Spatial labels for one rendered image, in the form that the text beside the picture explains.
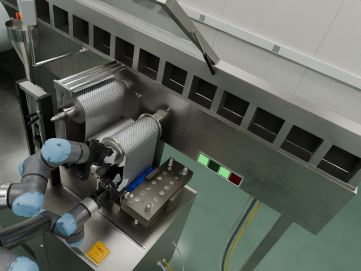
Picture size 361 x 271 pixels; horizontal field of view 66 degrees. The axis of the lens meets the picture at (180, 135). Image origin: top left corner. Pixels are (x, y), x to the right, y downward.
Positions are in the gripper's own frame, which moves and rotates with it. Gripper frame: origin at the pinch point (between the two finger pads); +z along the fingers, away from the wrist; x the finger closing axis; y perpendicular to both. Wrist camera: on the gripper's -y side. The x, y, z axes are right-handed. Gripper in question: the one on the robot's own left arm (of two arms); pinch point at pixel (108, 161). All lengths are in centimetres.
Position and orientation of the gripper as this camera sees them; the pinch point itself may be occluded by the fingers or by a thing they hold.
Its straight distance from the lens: 122.9
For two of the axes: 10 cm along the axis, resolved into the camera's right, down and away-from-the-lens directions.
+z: 2.8, 1.4, 9.5
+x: -8.2, -4.8, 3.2
